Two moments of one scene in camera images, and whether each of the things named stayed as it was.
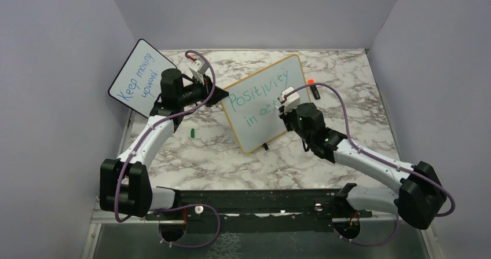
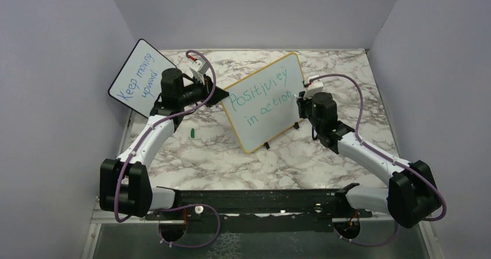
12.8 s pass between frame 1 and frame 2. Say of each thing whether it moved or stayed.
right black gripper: moved
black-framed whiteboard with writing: stayed
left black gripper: stayed
